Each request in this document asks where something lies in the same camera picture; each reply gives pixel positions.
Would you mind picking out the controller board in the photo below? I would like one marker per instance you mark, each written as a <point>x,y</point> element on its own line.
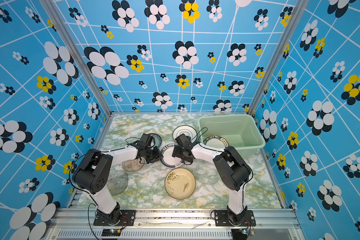
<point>239,234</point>
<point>111,233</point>

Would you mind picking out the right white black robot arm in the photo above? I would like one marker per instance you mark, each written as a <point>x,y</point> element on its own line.
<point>234,172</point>

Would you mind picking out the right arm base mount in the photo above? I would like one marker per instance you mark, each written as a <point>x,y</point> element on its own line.
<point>226,218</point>

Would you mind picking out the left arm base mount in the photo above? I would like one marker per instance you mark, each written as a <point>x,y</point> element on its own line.
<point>120,218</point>

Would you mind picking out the beige bamboo print plate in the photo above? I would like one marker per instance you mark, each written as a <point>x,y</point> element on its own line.
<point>180,184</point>

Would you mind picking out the green rim HAO SHI plate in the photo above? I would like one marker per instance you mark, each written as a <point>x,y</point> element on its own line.
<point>216,141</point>

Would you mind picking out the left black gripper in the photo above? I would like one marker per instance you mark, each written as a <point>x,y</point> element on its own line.
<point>158,156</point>

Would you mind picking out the greenish glass plate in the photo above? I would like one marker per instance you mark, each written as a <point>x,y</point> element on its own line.
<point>117,182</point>

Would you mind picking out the left controller board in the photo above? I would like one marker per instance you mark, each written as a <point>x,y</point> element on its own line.
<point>111,233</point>

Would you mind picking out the white plate cloud emblem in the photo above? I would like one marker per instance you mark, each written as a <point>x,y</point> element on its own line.
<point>188,131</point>

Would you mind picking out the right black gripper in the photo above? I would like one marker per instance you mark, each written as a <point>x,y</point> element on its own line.
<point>176,153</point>

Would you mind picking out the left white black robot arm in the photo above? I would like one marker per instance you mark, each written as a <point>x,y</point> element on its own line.
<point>92,174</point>

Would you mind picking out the blue patterned small plate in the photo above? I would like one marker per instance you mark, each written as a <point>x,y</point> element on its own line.
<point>157,140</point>

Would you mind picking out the green red rim white plate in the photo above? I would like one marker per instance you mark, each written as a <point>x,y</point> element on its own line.
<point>167,160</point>

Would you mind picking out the light green plastic bin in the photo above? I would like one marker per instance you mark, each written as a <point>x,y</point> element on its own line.
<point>239,130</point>

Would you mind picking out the right controller board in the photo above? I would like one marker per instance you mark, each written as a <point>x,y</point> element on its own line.
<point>239,234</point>

